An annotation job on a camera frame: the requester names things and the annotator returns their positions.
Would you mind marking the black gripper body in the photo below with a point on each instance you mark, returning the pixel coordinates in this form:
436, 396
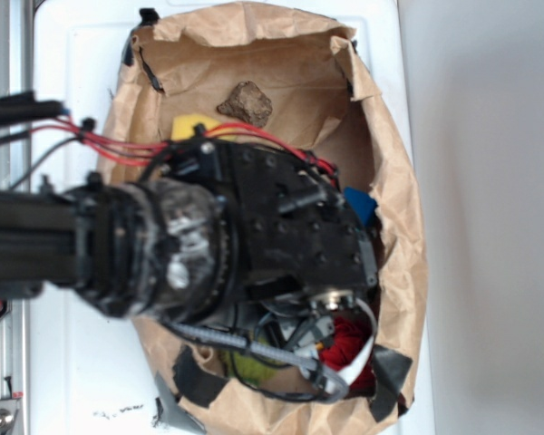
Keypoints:
288, 235

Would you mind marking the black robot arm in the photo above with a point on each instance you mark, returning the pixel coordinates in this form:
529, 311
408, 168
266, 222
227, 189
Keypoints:
146, 247

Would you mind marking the blue rectangular block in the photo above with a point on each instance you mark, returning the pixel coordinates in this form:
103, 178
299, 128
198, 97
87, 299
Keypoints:
363, 205

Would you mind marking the red crumpled cloth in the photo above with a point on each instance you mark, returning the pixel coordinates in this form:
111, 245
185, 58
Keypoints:
348, 341

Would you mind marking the brown rock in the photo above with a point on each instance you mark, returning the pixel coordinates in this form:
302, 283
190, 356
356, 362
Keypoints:
247, 103

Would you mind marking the green plush frog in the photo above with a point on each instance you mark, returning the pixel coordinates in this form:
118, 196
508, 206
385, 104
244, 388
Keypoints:
247, 369

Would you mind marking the yellow sponge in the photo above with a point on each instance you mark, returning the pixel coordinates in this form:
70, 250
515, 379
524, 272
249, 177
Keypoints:
183, 128

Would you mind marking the brown paper bag tray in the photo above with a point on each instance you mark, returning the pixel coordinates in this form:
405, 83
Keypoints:
324, 99

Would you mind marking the aluminium frame rail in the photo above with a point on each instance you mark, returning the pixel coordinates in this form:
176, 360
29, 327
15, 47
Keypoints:
15, 71

